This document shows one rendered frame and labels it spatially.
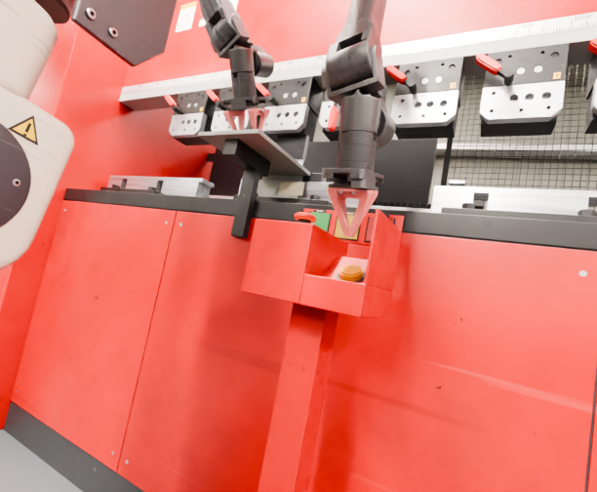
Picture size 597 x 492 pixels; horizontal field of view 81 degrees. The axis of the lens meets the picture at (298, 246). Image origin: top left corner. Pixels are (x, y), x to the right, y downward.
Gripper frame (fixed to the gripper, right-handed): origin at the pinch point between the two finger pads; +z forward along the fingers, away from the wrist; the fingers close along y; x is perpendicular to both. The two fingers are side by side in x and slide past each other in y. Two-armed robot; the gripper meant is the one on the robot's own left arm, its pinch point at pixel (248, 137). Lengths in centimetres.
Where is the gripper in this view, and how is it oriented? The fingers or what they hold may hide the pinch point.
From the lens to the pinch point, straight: 93.9
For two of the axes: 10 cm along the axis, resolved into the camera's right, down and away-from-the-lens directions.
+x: -5.0, 3.1, -8.1
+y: -8.7, -1.3, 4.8
